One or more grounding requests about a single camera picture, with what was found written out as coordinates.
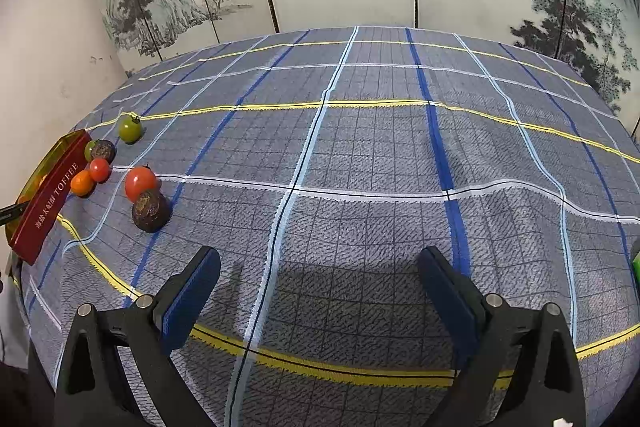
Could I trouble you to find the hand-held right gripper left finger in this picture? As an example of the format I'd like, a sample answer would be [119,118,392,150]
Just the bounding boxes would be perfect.
[54,246,222,427]

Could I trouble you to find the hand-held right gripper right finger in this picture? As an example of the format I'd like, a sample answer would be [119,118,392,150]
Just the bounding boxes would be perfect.
[417,247,587,427]

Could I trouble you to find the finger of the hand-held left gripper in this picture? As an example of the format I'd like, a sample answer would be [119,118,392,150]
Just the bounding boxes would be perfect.
[0,202,30,225]

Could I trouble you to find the red and gold tin box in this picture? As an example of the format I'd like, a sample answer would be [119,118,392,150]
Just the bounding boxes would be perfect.
[5,130,93,266]

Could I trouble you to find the large dark passion fruit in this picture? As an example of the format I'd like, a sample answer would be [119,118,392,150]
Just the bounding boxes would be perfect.
[131,189,171,234]

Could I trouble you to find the large red tomato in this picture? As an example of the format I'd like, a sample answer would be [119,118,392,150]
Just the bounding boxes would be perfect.
[124,166,160,202]

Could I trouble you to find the large green tomato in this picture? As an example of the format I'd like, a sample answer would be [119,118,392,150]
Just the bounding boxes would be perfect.
[118,113,144,144]

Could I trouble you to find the small red tomato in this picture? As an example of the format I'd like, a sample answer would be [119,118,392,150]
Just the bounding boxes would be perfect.
[88,158,112,184]

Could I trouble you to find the small dark passion fruit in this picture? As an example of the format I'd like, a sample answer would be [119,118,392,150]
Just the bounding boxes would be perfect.
[92,139,117,164]

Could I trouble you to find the blue plaid tablecloth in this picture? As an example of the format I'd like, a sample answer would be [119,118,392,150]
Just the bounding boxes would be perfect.
[10,26,640,427]

